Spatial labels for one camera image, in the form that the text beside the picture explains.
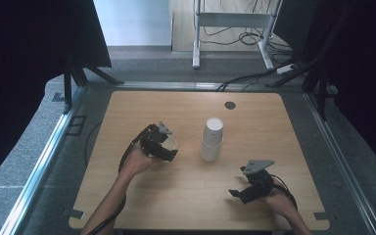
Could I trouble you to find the black tripod stand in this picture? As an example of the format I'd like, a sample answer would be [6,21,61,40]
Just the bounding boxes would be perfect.
[63,60,125,114]

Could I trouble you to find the person's left hand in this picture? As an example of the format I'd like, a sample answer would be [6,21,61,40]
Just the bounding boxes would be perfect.
[118,141,159,180]

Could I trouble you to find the white metal stand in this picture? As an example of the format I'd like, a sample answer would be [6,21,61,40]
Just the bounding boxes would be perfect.
[192,0,284,71]

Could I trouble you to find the thin black cable loop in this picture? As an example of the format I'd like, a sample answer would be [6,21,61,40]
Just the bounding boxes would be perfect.
[83,120,103,168]

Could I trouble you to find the person's right hand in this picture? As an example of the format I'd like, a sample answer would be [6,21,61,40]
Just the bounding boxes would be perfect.
[258,181,298,220]

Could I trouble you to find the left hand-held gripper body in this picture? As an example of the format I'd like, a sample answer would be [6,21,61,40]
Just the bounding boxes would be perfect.
[139,120,174,159]

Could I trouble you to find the aluminium rail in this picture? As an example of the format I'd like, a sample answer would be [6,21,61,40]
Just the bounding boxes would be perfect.
[303,92,376,235]
[0,85,87,235]
[115,80,277,93]

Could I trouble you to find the thick black floor cable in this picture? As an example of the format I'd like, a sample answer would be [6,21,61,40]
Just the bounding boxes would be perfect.
[216,56,297,93]

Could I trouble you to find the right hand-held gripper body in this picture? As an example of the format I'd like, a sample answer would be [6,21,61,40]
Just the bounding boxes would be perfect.
[239,159,276,206]

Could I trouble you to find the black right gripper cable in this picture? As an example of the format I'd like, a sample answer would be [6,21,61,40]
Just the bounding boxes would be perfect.
[269,173,299,212]

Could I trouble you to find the tangle of black floor cables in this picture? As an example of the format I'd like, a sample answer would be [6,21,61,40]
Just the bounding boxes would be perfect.
[201,0,296,57]

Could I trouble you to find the white power strip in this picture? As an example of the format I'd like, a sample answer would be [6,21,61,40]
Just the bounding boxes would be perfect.
[275,63,298,75]

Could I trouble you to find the dark curtain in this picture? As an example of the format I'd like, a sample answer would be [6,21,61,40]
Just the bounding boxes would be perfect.
[0,0,113,192]
[272,0,376,181]

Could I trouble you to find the black metal stand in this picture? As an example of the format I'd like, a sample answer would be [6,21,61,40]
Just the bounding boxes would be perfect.
[266,0,360,122]

